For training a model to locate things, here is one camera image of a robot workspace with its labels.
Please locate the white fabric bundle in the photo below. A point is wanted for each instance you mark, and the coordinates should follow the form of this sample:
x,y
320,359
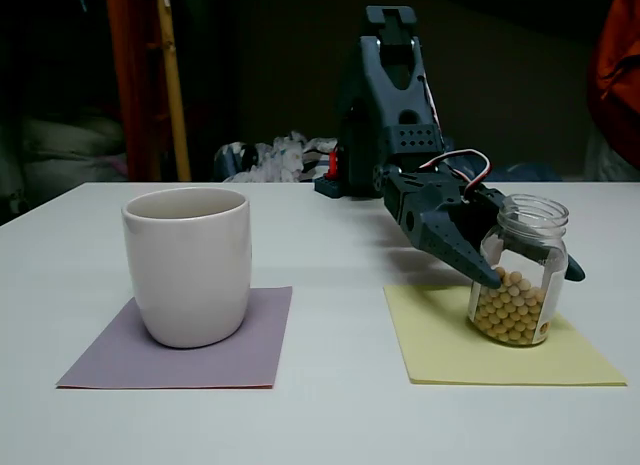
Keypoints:
x,y
600,160

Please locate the glass jar of chickpeas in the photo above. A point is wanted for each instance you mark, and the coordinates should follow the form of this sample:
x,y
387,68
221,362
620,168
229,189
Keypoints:
x,y
510,310

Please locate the orange red post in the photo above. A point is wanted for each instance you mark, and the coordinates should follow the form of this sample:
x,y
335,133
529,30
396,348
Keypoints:
x,y
135,110

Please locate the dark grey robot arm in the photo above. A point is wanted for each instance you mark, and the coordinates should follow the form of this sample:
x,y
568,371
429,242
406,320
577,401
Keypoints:
x,y
390,100

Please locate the purple square paper mat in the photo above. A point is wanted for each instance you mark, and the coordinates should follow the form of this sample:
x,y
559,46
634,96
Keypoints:
x,y
200,365

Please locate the yellow bamboo pole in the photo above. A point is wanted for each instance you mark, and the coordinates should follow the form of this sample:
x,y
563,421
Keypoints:
x,y
175,110

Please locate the white pillow bundle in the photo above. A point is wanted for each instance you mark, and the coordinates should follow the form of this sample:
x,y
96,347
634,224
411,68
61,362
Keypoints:
x,y
65,145

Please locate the white ceramic cup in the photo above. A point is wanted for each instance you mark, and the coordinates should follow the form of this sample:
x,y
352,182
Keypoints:
x,y
185,265

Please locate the crumpled white cloth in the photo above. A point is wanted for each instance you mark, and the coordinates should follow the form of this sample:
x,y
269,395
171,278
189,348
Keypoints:
x,y
280,157

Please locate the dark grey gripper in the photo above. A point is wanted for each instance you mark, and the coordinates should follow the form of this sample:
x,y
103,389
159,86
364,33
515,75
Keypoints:
x,y
446,228

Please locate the red table clamp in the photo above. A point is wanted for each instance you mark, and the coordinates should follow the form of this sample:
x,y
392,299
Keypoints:
x,y
334,165

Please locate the yellow square paper mat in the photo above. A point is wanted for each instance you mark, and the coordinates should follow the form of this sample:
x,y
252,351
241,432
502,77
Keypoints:
x,y
435,345

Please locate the orange garment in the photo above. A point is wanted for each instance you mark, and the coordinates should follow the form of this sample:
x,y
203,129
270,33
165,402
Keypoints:
x,y
617,75

